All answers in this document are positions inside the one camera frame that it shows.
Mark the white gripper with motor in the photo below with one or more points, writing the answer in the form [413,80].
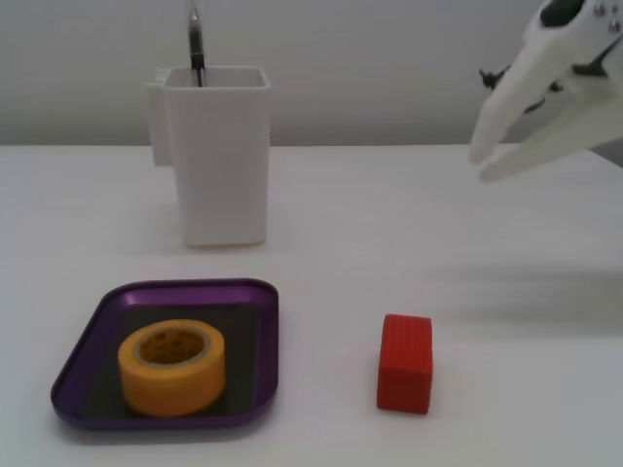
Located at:
[545,73]

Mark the yellow masking tape roll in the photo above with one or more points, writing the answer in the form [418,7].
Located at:
[170,384]

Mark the red ribbed block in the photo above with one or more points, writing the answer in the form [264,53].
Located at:
[405,370]

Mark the white square pen holder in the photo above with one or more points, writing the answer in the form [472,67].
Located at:
[221,160]

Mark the black clear ballpoint pen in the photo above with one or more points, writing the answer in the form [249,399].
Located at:
[196,44]

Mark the purple metal tray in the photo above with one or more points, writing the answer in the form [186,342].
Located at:
[97,331]

